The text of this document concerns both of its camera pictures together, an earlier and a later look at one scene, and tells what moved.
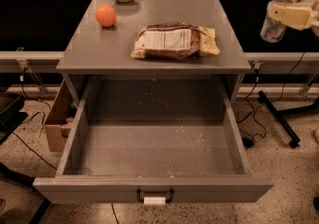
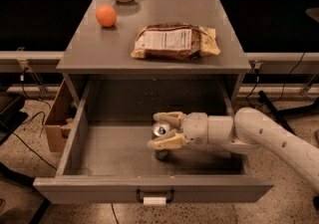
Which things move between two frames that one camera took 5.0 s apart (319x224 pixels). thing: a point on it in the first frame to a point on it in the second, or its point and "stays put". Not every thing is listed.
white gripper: (292, 15) to (195, 127)
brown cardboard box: (60, 119) stays put
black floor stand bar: (278, 114) stays put
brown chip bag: (175, 41) stays put
